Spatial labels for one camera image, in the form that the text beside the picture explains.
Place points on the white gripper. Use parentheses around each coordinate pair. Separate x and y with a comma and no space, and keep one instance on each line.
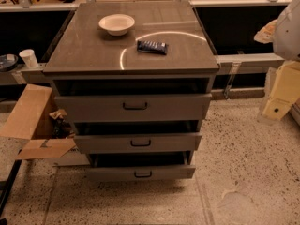
(288,35)

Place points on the grey drawer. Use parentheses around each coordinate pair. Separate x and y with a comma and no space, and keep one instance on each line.
(138,143)
(134,108)
(140,167)

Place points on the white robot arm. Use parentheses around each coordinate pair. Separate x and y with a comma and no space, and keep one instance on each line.
(284,33)

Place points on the grey drawer cabinet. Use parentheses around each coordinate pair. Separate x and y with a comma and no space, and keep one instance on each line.
(88,61)

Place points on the open cardboard box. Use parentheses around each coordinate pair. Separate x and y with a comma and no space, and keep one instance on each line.
(30,120)

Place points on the dark blue snack packet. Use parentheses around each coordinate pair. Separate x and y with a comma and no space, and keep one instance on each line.
(152,47)

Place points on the white bowl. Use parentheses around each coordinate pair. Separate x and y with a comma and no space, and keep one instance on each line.
(117,24)

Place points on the white paper cup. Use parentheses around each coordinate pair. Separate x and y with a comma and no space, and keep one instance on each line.
(29,58)

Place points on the black round lid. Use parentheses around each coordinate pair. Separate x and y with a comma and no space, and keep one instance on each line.
(8,62)

